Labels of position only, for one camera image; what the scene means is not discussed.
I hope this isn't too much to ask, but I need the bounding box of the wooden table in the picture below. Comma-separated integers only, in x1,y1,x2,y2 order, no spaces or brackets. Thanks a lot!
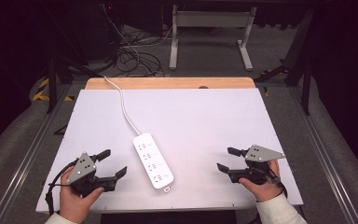
84,77,256,91

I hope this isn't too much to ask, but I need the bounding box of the aluminium floor rail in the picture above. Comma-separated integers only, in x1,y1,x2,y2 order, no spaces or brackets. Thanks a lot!
287,87,358,224
0,83,73,224

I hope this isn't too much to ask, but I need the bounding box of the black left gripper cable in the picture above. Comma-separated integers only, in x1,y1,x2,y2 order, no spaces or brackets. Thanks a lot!
44,158,79,217

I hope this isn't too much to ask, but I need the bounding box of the person's left hand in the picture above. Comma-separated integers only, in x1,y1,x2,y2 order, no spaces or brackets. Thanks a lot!
58,166,105,224

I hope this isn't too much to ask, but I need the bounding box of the yellow black hazard tape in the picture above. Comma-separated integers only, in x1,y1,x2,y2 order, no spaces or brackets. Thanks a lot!
32,77,76,103

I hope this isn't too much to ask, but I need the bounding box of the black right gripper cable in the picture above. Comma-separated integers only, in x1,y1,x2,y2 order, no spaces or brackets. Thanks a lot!
271,175,289,200

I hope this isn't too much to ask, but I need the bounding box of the white metal desk frame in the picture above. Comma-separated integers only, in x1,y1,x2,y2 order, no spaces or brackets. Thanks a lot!
168,4,258,72

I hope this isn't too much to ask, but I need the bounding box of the white board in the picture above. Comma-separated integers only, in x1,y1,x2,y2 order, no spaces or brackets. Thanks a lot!
34,88,305,215

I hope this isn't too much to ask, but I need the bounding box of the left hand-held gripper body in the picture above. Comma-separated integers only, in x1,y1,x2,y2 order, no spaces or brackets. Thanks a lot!
66,151,118,198

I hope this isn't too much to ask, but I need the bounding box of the white power strip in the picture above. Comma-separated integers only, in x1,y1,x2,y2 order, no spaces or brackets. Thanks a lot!
132,133,175,193

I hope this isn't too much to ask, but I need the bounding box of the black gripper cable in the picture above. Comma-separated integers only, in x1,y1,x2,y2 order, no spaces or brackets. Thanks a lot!
44,158,79,217
271,175,289,200

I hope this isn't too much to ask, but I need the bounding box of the bundle of floor cables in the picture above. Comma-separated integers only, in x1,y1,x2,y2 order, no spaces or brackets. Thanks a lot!
100,3,175,77

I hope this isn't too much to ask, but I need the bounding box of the white power strip cable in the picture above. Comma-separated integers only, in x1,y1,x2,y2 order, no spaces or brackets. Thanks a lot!
103,75,143,137

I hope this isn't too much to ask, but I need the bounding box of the black metal stand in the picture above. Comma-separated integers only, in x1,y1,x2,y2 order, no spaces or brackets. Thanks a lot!
254,8,314,117
46,55,104,115

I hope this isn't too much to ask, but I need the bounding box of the person's right hand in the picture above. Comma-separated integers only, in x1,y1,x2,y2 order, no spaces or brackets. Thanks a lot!
238,159,283,203

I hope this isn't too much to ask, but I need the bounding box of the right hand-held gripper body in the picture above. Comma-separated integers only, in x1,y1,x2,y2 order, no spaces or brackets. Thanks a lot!
228,144,287,185

